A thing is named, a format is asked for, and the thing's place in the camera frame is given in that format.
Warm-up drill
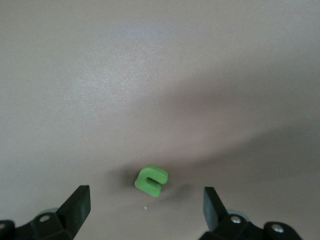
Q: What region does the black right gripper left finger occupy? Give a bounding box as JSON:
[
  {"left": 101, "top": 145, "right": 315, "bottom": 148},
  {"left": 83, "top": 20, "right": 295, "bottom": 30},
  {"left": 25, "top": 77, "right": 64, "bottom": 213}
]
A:
[{"left": 0, "top": 185, "right": 91, "bottom": 240}]

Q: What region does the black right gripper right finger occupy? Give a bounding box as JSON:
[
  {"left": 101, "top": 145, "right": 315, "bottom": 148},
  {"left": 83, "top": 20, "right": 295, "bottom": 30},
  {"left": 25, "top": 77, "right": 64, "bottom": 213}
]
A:
[{"left": 198, "top": 186, "right": 304, "bottom": 240}]

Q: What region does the green letter u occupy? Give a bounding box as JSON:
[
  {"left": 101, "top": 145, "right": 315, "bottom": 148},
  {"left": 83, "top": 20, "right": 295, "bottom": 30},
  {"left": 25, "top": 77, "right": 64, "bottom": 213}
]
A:
[{"left": 134, "top": 164, "right": 169, "bottom": 198}]

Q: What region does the brown table cover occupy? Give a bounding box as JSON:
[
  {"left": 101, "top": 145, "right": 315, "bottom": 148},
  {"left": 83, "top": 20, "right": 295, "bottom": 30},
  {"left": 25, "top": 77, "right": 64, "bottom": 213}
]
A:
[{"left": 0, "top": 0, "right": 320, "bottom": 240}]

